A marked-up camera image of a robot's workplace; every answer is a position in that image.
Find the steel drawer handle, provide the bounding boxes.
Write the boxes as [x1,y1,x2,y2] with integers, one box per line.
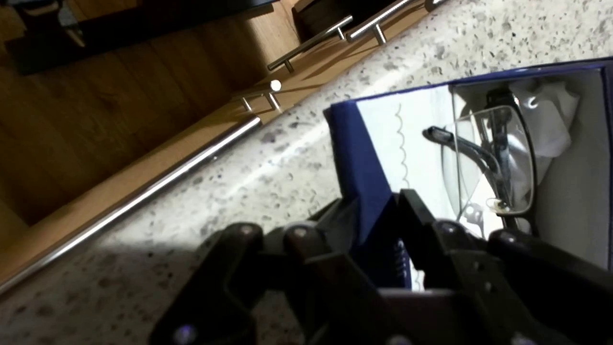
[0,114,262,293]

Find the blue glasses case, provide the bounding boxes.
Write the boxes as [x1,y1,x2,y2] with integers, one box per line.
[325,59,610,287]

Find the lower wooden cabinet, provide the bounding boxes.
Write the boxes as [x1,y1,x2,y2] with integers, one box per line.
[0,0,430,289]

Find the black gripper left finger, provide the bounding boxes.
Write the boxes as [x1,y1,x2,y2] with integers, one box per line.
[147,199,407,345]

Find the rimless eyeglasses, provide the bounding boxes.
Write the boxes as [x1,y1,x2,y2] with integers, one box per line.
[421,87,538,235]

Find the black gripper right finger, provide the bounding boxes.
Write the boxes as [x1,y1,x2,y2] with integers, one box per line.
[396,189,613,345]

